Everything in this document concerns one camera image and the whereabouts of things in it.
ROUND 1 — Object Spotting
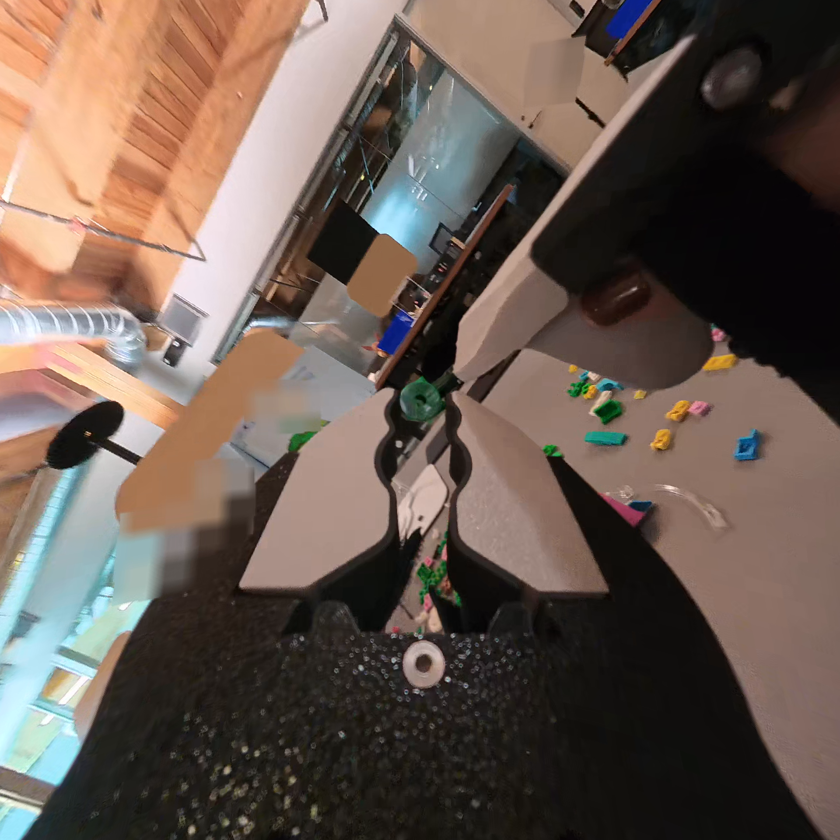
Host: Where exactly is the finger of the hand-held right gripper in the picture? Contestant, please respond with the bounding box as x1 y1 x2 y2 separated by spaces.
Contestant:
451 34 716 389

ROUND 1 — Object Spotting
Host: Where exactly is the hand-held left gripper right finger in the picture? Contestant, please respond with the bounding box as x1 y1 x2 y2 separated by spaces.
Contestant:
445 390 611 601

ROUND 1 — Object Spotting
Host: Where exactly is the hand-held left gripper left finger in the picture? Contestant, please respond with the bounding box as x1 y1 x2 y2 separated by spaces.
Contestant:
239 387 403 601

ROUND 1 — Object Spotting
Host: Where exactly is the green lego piece with hole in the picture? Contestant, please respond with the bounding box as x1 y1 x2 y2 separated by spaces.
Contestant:
399 378 445 422

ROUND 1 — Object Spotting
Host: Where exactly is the pink lego plate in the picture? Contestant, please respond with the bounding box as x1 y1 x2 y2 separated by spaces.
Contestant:
600 492 655 528

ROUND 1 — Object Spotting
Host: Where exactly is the cluster of mixed lego parts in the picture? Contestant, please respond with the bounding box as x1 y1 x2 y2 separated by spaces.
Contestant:
394 525 462 634

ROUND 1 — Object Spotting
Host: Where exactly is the pile of loose lego pieces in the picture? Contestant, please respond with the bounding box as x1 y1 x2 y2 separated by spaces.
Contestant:
543 325 762 462

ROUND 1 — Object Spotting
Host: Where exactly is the clear curved lego piece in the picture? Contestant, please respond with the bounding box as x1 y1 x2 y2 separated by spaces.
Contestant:
651 483 729 531

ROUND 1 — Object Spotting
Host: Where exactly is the wooden edged table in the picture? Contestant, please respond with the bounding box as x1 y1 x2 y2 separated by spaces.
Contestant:
375 184 518 389

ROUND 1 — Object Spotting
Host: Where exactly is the blue plastic bin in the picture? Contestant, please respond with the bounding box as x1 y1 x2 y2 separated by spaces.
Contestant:
605 0 658 40
377 310 416 356

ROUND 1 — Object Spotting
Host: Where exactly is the black round disc on rod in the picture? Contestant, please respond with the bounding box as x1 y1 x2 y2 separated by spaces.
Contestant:
46 400 143 471

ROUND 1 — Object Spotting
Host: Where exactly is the silver ventilation duct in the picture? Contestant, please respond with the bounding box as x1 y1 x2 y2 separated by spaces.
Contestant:
0 298 147 372

